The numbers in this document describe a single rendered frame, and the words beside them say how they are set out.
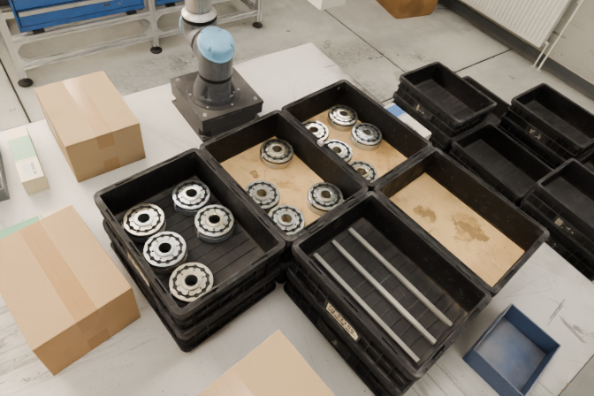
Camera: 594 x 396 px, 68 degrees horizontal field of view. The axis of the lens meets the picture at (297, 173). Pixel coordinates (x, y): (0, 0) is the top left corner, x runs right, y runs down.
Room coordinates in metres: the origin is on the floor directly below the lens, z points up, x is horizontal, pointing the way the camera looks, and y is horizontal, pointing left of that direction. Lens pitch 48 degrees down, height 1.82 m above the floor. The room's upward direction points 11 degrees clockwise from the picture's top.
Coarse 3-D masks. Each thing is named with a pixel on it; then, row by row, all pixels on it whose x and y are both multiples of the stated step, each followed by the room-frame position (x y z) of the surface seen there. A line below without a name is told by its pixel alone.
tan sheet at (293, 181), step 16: (240, 160) 0.91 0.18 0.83; (256, 160) 0.93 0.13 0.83; (240, 176) 0.85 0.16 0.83; (256, 176) 0.86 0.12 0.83; (272, 176) 0.87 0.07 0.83; (288, 176) 0.89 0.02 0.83; (304, 176) 0.90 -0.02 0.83; (288, 192) 0.83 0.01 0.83; (304, 192) 0.84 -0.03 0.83; (304, 208) 0.78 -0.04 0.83
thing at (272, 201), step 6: (258, 180) 0.82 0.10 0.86; (264, 180) 0.82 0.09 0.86; (252, 186) 0.80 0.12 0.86; (258, 186) 0.80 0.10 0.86; (264, 186) 0.80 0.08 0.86; (270, 186) 0.81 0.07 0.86; (252, 192) 0.77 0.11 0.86; (270, 192) 0.79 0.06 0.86; (276, 192) 0.79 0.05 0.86; (270, 198) 0.77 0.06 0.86; (276, 198) 0.77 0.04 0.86; (264, 204) 0.74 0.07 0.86; (270, 204) 0.74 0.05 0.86
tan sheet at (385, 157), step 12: (324, 120) 1.17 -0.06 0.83; (336, 132) 1.13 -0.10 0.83; (348, 132) 1.14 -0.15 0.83; (348, 144) 1.08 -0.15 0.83; (384, 144) 1.11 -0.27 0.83; (360, 156) 1.03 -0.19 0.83; (372, 156) 1.04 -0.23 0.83; (384, 156) 1.05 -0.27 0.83; (396, 156) 1.06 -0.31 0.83; (384, 168) 1.00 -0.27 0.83
